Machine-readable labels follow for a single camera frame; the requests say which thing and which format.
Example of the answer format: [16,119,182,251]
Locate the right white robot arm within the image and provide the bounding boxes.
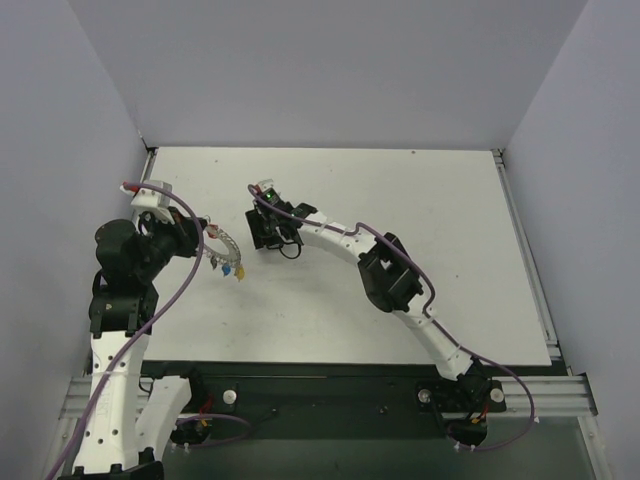
[245,189,506,424]

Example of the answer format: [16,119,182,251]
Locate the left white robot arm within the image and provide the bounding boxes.
[61,207,207,479]

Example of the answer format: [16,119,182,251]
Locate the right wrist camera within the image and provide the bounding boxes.
[249,179,274,196]

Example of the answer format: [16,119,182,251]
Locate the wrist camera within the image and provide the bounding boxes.
[249,179,274,196]
[120,180,173,223]

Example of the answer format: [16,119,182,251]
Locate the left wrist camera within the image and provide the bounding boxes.
[120,180,173,223]

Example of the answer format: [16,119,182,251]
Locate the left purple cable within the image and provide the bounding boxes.
[47,182,209,480]

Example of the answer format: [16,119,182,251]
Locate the purple cable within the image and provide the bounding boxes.
[248,184,541,454]
[47,182,209,480]

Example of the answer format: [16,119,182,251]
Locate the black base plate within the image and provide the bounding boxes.
[138,361,506,448]

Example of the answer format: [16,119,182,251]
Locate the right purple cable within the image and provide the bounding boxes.
[248,184,541,454]

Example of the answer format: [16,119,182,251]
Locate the aluminium frame rail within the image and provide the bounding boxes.
[59,148,599,426]

